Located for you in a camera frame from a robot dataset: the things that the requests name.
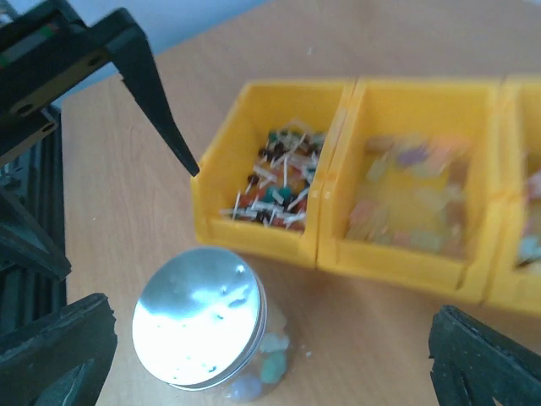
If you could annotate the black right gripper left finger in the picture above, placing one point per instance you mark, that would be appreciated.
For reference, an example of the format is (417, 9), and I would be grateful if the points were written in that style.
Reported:
(61, 359)

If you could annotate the round clear cup lid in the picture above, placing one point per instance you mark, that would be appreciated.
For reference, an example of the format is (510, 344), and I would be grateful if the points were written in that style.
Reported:
(199, 319)

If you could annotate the yellow bin with lollipops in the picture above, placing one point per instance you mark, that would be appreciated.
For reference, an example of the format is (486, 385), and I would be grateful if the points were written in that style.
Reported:
(260, 180)

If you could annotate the yellow bin with star candies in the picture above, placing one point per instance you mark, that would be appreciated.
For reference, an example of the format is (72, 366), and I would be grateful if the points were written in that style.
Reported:
(514, 283)

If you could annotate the clear plastic cup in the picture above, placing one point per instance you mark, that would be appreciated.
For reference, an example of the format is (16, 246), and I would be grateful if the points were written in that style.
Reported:
(261, 368)

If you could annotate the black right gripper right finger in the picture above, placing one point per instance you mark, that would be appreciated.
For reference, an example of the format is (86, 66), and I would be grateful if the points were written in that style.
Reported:
(476, 365)

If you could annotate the yellow bin with popsicle candies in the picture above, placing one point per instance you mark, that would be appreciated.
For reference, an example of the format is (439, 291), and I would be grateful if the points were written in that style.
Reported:
(412, 193)

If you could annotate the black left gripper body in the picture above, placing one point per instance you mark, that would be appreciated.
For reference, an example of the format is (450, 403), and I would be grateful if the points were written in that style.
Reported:
(44, 53)

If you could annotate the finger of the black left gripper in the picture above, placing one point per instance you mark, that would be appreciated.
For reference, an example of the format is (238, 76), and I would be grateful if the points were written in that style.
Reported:
(127, 47)
(25, 243)

